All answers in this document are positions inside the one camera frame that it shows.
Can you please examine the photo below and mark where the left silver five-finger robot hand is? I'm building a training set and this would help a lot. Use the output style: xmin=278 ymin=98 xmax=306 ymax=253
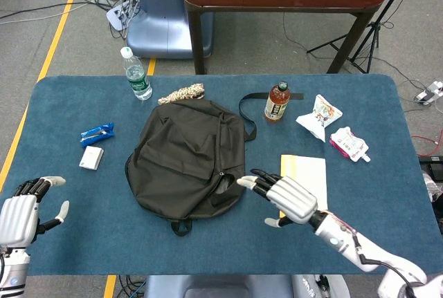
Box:
xmin=0 ymin=175 xmax=70 ymax=249

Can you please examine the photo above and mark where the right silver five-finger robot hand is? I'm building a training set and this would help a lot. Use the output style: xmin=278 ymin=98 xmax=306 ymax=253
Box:
xmin=236 ymin=169 xmax=318 ymax=229

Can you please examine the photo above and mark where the black fabric backpack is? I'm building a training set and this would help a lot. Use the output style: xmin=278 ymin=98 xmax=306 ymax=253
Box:
xmin=124 ymin=93 xmax=305 ymax=237

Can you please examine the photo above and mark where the crumpled white snack bag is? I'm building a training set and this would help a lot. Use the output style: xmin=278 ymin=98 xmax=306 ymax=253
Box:
xmin=296 ymin=94 xmax=343 ymax=143

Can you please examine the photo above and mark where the yellow white notepad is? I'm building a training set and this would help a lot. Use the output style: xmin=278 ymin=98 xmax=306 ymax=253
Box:
xmin=279 ymin=154 xmax=329 ymax=219

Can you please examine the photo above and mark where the pink white drink pouch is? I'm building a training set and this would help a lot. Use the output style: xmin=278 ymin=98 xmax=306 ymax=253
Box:
xmin=329 ymin=127 xmax=372 ymax=163

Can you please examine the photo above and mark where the blue felt table cover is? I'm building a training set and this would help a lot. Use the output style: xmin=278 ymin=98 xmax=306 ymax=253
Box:
xmin=0 ymin=74 xmax=443 ymax=277

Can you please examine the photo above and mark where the small white box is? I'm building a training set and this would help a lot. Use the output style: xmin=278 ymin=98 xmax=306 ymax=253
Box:
xmin=78 ymin=145 xmax=105 ymax=171

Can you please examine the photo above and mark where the amber tea bottle black cap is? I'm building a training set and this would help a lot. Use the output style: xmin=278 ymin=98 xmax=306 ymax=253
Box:
xmin=264 ymin=82 xmax=291 ymax=123

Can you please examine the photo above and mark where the blue snack packet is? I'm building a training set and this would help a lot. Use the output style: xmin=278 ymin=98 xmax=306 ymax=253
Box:
xmin=80 ymin=122 xmax=115 ymax=149

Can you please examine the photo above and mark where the grey robot torso base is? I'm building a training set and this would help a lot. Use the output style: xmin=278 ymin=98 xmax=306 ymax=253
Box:
xmin=143 ymin=274 xmax=350 ymax=298

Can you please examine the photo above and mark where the black floor equipment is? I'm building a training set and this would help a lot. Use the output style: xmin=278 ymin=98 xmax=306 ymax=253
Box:
xmin=418 ymin=156 xmax=443 ymax=236

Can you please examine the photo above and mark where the black tripod stand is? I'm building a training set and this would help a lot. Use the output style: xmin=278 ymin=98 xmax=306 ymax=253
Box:
xmin=306 ymin=0 xmax=419 ymax=74

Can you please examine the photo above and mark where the clear water bottle green label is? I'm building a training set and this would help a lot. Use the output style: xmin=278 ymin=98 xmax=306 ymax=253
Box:
xmin=120 ymin=46 xmax=153 ymax=101

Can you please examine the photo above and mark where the blue-grey machine base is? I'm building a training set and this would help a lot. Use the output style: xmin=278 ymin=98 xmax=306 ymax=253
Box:
xmin=126 ymin=0 xmax=214 ymax=59

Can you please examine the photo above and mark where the white power strip with plugs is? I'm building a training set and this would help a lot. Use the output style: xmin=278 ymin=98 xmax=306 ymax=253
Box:
xmin=105 ymin=2 xmax=139 ymax=31

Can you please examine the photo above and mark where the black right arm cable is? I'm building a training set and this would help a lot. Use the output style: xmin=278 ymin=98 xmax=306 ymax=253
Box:
xmin=352 ymin=232 xmax=426 ymax=298

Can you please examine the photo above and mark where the beige braided rope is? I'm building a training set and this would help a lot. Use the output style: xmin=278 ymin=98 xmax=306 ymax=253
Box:
xmin=157 ymin=83 xmax=206 ymax=105

